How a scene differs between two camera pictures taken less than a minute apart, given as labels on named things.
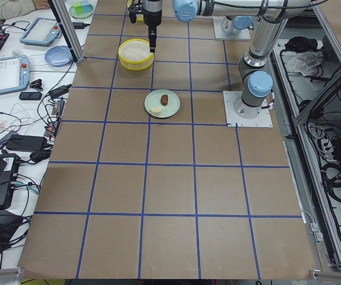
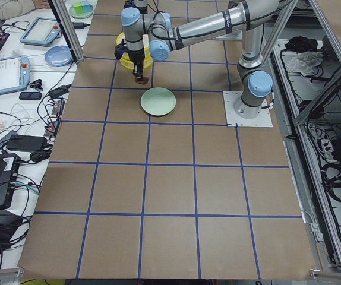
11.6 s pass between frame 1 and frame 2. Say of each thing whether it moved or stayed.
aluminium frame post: stayed
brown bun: moved
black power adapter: stayed
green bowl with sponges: stayed
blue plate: stayed
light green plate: moved
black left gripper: moved
